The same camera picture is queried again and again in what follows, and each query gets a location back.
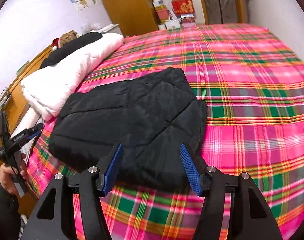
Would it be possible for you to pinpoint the black hooded puffer jacket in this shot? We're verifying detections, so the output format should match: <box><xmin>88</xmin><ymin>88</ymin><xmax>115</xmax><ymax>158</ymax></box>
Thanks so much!
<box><xmin>49</xmin><ymin>68</ymin><xmax>208</xmax><ymax>192</ymax></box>

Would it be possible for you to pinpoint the person left forearm dark sleeve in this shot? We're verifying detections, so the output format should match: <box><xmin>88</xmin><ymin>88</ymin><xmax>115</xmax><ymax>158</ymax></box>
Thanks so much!
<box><xmin>0</xmin><ymin>184</ymin><xmax>21</xmax><ymax>239</ymax></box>

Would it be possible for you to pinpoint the person left hand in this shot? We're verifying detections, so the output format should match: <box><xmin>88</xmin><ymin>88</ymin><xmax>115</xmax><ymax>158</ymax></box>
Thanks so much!
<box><xmin>0</xmin><ymin>153</ymin><xmax>28</xmax><ymax>196</ymax></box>

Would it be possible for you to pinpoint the white pillow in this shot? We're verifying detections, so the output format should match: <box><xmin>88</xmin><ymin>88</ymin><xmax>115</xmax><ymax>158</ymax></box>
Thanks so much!
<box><xmin>11</xmin><ymin>107</ymin><xmax>44</xmax><ymax>162</ymax></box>

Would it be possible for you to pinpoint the wooden headboard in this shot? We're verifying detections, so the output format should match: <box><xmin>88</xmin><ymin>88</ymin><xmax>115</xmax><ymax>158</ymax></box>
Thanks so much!
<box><xmin>0</xmin><ymin>45</ymin><xmax>52</xmax><ymax>216</ymax></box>

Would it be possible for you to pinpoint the white folded duvet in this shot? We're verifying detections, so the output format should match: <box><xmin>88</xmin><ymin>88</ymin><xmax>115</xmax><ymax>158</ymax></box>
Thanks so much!
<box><xmin>20</xmin><ymin>33</ymin><xmax>124</xmax><ymax>121</ymax></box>

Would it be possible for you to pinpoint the brown plush toy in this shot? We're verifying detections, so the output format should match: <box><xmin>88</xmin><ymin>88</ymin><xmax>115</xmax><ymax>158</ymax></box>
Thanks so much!
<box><xmin>58</xmin><ymin>30</ymin><xmax>79</xmax><ymax>48</ymax></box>

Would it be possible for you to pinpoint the black folded garment on duvet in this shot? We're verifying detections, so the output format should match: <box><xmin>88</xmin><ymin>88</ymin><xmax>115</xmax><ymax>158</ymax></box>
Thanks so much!
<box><xmin>39</xmin><ymin>31</ymin><xmax>103</xmax><ymax>69</ymax></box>

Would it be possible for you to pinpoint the white bag by wardrobe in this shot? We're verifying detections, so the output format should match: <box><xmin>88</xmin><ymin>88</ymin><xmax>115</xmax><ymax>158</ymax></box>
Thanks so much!
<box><xmin>158</xmin><ymin>11</ymin><xmax>181</xmax><ymax>30</ymax></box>

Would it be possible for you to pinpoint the wooden wardrobe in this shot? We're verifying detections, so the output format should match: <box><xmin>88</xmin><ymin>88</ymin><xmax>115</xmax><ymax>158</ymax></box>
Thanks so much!
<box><xmin>102</xmin><ymin>0</ymin><xmax>158</xmax><ymax>36</ymax></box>

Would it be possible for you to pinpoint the pink storage box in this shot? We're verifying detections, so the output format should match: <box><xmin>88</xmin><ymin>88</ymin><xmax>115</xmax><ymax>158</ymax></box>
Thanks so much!
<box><xmin>156</xmin><ymin>9</ymin><xmax>169</xmax><ymax>21</ymax></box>

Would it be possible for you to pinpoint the red gift box gold character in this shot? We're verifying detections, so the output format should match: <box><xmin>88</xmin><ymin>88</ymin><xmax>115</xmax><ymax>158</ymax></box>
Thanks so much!
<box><xmin>172</xmin><ymin>0</ymin><xmax>195</xmax><ymax>15</ymax></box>

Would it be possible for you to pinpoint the wooden framed door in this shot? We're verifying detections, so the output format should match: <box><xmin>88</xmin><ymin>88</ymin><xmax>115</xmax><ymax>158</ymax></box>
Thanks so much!
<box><xmin>201</xmin><ymin>0</ymin><xmax>246</xmax><ymax>24</ymax></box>

